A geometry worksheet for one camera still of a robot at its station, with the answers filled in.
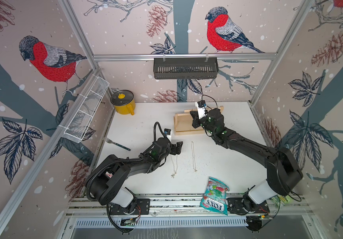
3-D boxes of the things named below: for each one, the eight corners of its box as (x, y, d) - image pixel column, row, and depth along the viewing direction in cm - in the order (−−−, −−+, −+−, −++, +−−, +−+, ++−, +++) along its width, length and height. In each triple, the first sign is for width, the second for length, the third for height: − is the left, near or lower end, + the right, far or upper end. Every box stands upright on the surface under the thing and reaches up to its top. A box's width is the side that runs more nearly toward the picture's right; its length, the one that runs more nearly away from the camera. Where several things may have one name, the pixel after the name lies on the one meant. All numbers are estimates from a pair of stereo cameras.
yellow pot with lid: (111, 117, 115) (104, 104, 104) (117, 102, 126) (111, 89, 115) (134, 117, 115) (129, 104, 104) (137, 102, 126) (134, 89, 115)
